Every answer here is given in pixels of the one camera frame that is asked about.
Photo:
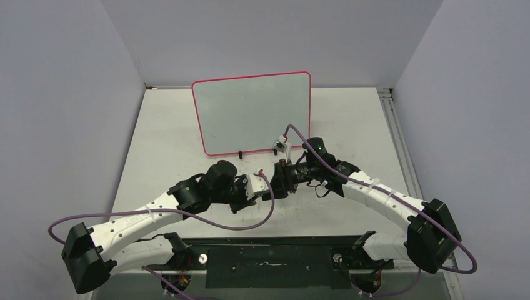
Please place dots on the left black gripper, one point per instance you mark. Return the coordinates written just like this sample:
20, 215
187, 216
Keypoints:
244, 202

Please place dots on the pink framed whiteboard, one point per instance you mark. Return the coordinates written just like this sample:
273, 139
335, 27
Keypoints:
246, 114

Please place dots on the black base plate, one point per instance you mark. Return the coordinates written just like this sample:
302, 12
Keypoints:
276, 262

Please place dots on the aluminium rail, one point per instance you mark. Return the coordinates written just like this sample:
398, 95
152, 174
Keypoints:
406, 163
406, 281

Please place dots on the aluminium right rail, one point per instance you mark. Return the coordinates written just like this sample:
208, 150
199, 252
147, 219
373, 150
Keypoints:
406, 163

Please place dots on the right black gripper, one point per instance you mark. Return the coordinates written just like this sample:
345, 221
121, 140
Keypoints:
282, 182

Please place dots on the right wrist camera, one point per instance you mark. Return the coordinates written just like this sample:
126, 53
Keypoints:
282, 144

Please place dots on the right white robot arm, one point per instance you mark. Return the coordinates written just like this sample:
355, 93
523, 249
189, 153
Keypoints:
429, 235

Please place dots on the aluminium front rail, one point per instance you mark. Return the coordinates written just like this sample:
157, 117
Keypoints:
406, 281

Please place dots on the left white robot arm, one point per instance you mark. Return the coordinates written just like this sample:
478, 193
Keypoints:
92, 254

